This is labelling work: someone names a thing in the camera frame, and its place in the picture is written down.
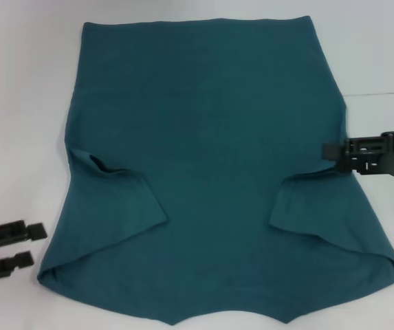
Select teal blue shirt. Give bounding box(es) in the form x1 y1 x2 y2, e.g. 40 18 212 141
36 14 394 326

